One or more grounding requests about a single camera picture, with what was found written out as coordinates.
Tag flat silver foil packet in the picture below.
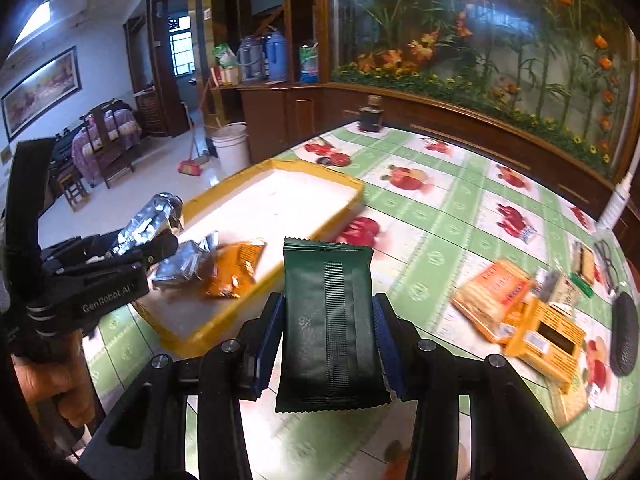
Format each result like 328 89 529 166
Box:
151 231 222 292

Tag red broom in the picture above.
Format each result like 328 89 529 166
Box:
178 79 212 177

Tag white spray bottle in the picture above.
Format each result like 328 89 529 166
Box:
597 172 634 232

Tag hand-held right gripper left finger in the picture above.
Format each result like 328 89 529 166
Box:
77 292 286 480

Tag framed wall painting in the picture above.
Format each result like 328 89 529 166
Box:
0 46 82 142

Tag wooden bench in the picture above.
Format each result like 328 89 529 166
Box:
71 100 144 189

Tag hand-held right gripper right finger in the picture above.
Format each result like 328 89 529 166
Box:
372 292 588 480

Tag dark green snack packet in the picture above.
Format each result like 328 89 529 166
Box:
275 237 393 415

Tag yellow tray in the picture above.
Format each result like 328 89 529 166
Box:
129 157 366 359

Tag wooden stool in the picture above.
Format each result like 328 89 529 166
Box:
56 169 92 212

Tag orange cracker packet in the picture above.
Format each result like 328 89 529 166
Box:
451 260 535 345

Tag silver foil packet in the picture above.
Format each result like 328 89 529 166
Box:
111 192 185 257
151 231 222 292

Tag orange windowed snack box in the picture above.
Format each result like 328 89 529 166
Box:
499 297 587 395

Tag green cracker packet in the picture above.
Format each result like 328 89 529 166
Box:
570 241 599 297

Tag fruit print green tablecloth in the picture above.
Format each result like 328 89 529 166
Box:
82 122 632 480

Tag clear dark snack packet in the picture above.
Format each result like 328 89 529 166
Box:
529 267 581 317

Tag orange chip packet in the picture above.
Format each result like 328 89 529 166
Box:
204 240 267 302

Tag wooden cabinet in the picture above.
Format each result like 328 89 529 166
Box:
207 0 640 256

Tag white plastic bucket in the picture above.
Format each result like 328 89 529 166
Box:
210 122 251 177

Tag flower mural glass panel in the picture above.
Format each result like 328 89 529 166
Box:
330 0 632 178

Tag green white bag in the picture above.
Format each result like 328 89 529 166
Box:
211 42 242 87

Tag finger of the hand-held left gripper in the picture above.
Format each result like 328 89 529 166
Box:
100 232 180 281
40 232 123 273

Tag dark glass bottle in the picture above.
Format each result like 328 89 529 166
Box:
358 95 385 134

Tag eyeglasses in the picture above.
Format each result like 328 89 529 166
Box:
592 239 625 297

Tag black glasses case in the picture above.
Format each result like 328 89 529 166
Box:
608 292 640 378

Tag person's left hand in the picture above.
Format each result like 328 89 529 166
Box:
12 332 96 428

